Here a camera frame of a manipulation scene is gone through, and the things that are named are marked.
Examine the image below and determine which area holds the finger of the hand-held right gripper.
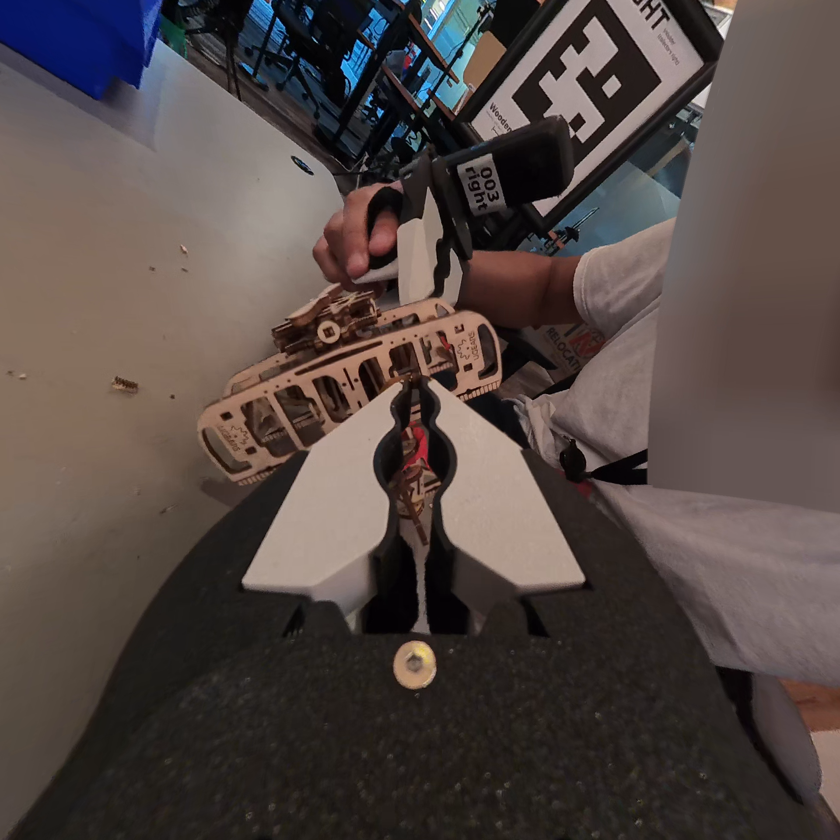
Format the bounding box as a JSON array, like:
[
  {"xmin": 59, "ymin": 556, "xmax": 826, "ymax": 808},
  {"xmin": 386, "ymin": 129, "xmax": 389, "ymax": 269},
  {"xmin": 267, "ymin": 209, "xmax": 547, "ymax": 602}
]
[
  {"xmin": 430, "ymin": 223, "xmax": 473, "ymax": 306},
  {"xmin": 395, "ymin": 187, "xmax": 439, "ymax": 306}
]

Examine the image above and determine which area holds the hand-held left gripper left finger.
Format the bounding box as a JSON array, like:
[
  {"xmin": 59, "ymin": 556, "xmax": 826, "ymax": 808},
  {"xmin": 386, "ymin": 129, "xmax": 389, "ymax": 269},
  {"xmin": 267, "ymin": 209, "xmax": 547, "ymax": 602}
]
[{"xmin": 241, "ymin": 382, "xmax": 421, "ymax": 636}]

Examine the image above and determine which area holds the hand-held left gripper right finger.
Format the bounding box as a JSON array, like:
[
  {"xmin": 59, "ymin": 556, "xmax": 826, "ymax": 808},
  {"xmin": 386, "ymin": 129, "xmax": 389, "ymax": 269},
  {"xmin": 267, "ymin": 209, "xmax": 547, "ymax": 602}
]
[{"xmin": 423, "ymin": 378, "xmax": 586, "ymax": 636}]

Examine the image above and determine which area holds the wooden biplane model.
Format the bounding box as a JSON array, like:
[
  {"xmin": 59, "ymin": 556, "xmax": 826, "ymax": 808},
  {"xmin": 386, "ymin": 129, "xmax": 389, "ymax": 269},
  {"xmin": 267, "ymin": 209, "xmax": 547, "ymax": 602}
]
[{"xmin": 197, "ymin": 285, "xmax": 503, "ymax": 546}]

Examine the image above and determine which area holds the person's right forearm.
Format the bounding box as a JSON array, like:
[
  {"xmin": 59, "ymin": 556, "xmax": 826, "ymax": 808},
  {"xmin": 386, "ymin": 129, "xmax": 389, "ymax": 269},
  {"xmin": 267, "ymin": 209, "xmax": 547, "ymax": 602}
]
[{"xmin": 459, "ymin": 249, "xmax": 585, "ymax": 330}]

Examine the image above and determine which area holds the person's right hand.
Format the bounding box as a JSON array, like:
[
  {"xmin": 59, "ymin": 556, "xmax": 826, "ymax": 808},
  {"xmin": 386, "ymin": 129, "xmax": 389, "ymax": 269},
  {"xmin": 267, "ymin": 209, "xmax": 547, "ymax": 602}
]
[{"xmin": 312, "ymin": 184, "xmax": 403, "ymax": 284}]

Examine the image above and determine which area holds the large red tape strip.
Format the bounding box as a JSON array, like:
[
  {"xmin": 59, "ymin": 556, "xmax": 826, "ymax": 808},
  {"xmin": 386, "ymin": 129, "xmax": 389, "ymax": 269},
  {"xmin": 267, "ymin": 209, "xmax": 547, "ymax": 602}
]
[{"xmin": 399, "ymin": 423, "xmax": 431, "ymax": 483}]

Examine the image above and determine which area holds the framed fiducial marker sign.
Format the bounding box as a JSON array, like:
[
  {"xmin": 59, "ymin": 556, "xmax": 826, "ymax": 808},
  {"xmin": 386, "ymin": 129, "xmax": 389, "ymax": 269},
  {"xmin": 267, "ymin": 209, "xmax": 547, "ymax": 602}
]
[{"xmin": 456, "ymin": 0, "xmax": 723, "ymax": 227}]

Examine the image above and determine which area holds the wooden office table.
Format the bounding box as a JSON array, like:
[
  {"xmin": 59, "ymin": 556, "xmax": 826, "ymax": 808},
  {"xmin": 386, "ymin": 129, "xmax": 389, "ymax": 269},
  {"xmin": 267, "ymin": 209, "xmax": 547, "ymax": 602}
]
[{"xmin": 315, "ymin": 0, "xmax": 473, "ymax": 165}]

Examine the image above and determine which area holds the blue plastic bin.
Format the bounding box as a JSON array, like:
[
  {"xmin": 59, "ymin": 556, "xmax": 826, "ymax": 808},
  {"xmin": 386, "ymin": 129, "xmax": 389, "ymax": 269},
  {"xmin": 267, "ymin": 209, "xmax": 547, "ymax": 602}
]
[{"xmin": 0, "ymin": 0, "xmax": 164, "ymax": 101}]

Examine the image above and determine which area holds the black lanyard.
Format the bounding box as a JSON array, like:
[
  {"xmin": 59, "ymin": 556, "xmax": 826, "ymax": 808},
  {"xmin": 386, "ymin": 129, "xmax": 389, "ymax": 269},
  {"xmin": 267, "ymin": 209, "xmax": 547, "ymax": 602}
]
[{"xmin": 561, "ymin": 440, "xmax": 651, "ymax": 487}]

